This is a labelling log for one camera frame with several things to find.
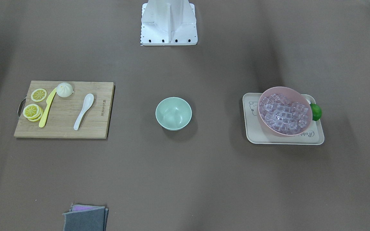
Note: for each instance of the mint green bowl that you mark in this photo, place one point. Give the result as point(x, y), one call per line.
point(173, 113)

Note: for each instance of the bamboo cutting board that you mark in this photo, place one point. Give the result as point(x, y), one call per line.
point(64, 112)

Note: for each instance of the pink bowl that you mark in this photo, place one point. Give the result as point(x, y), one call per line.
point(292, 95)

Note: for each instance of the single lemon slice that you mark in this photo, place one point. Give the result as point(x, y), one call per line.
point(39, 95)

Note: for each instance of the green lime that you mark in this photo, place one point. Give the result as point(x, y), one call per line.
point(316, 112)

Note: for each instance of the white steamed bun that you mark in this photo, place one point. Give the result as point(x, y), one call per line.
point(64, 90)

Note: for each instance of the stacked lemon slices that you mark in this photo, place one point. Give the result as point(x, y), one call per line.
point(33, 112)

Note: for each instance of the grey folded cloth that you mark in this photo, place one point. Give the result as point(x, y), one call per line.
point(86, 220)

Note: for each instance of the yellow plastic knife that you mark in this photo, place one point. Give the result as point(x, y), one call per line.
point(45, 114)

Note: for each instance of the beige rabbit tray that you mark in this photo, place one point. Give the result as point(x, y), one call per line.
point(257, 134)

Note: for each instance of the clear ice cubes pile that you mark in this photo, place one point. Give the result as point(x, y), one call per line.
point(283, 115)

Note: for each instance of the purple cloth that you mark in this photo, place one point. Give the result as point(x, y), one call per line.
point(78, 207)

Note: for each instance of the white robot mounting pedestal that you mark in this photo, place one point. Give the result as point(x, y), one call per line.
point(168, 23)

